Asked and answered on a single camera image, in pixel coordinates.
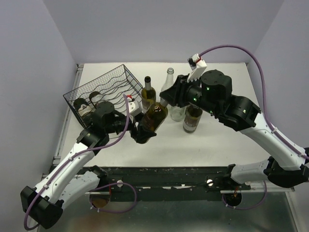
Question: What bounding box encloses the short clear glass bottle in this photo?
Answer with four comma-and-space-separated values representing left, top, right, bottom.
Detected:
170, 106, 186, 122

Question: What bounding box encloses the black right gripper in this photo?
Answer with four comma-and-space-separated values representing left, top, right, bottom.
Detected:
159, 73, 219, 116

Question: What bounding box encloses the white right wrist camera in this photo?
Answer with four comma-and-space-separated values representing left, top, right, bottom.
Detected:
187, 54, 207, 83

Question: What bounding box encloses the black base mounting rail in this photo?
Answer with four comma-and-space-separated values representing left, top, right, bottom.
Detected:
96, 165, 256, 203

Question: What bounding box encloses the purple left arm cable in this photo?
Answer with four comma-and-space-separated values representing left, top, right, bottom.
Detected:
23, 94, 131, 230

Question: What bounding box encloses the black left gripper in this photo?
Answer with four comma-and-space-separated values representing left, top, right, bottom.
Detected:
106, 111, 156, 142

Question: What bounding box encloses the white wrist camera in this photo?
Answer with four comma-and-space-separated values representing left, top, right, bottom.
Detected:
187, 54, 207, 83
125, 95, 142, 119

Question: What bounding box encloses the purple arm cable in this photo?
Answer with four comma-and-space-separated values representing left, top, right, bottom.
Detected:
23, 94, 131, 230
199, 44, 309, 161

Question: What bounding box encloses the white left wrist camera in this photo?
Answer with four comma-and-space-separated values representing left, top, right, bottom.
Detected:
125, 95, 142, 119

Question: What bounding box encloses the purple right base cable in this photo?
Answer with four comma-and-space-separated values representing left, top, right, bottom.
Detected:
221, 180, 267, 210

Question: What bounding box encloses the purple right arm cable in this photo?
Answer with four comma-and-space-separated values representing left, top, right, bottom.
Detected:
199, 44, 309, 161

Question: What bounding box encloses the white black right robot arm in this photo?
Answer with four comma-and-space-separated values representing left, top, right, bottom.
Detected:
160, 70, 309, 189

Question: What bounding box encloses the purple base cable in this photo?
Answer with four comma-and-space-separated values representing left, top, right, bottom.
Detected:
90, 181, 139, 214
221, 180, 267, 210

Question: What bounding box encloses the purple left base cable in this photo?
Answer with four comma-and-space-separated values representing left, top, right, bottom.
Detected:
90, 181, 139, 214

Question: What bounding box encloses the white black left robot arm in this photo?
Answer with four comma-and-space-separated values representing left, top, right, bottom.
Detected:
20, 97, 156, 231

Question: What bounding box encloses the green bottle white label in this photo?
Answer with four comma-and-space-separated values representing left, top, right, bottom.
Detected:
73, 98, 93, 127

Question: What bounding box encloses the green bottle brown label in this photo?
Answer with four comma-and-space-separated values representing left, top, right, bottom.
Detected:
89, 91, 106, 108

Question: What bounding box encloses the tall clear glass bottle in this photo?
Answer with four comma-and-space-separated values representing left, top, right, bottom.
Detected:
161, 68, 174, 92

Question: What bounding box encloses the black wire wine rack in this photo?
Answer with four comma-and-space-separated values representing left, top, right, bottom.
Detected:
63, 64, 142, 128

